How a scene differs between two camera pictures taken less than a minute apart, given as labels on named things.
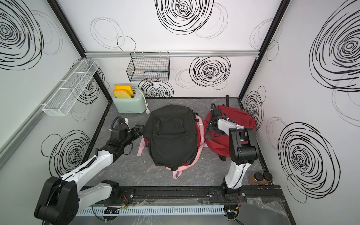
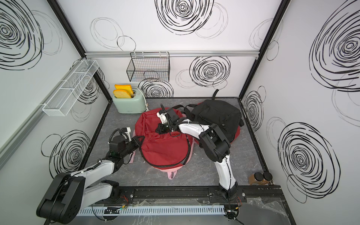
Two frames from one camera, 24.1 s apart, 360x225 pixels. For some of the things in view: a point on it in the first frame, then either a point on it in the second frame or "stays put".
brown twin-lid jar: [259, 178] stays put
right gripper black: [209, 128] to [160, 126]
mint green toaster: [135, 105] stays put
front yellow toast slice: [121, 93] stays put
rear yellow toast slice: [125, 87] stays put
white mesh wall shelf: [63, 101] stays put
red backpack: [216, 137] to [237, 134]
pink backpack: [177, 174] to [172, 173]
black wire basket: [150, 66] stays put
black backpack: [171, 131] to [208, 112]
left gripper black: [140, 132] to [136, 141]
